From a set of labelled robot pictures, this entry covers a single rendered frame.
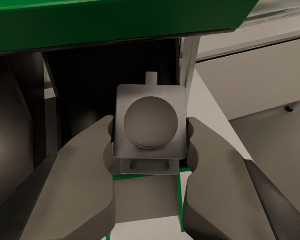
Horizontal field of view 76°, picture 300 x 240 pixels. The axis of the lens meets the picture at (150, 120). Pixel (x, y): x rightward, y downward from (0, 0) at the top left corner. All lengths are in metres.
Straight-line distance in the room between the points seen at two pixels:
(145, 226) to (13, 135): 0.39
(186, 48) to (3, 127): 0.22
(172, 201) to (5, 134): 0.28
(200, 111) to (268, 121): 1.28
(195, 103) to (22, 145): 0.56
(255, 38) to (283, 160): 1.01
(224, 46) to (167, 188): 0.73
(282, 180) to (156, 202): 1.38
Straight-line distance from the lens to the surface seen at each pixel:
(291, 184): 1.71
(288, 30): 1.18
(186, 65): 0.27
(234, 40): 1.01
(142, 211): 0.40
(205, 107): 0.69
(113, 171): 0.22
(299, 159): 1.83
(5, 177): 0.25
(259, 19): 1.15
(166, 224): 0.54
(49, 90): 0.26
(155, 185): 0.37
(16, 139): 0.25
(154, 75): 0.17
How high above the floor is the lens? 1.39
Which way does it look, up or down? 56 degrees down
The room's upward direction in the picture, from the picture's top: 4 degrees counter-clockwise
